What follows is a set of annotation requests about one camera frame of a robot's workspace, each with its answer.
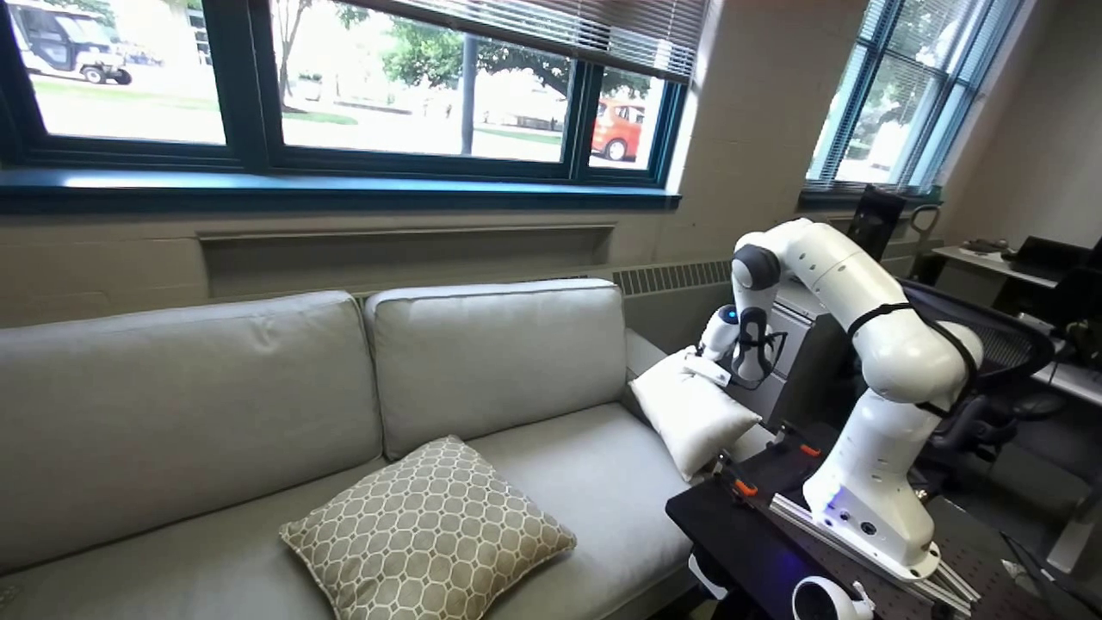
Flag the large blue framed window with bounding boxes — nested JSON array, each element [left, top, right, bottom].
[[0, 0, 722, 203]]

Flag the beige geometric patterned pillow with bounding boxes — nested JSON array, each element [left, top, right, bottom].
[[279, 437, 575, 620]]

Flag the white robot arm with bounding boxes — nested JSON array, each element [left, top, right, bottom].
[[698, 216, 985, 579]]

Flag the black monitor on sill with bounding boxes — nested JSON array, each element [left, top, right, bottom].
[[851, 187, 905, 258]]

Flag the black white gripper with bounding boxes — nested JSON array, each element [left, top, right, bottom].
[[722, 305, 785, 388]]

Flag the cream ribbed small pillow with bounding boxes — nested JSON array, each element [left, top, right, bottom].
[[629, 348, 757, 483]]

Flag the black orange clamp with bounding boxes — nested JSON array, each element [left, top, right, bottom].
[[715, 452, 760, 500]]

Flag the side blue framed window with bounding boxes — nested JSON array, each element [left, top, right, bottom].
[[804, 0, 1034, 200]]

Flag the wall radiator grille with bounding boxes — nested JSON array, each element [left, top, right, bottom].
[[610, 260, 731, 297]]

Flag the black office chair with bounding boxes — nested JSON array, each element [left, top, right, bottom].
[[905, 283, 1054, 486]]

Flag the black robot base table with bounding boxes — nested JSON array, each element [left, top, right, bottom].
[[664, 441, 1102, 620]]

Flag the white desk with clutter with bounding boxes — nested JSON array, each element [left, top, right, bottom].
[[922, 235, 1102, 401]]

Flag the light grey fabric sofa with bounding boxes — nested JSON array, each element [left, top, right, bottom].
[[0, 278, 698, 620]]

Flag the white VR controller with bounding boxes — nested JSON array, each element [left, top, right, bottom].
[[789, 576, 876, 620]]

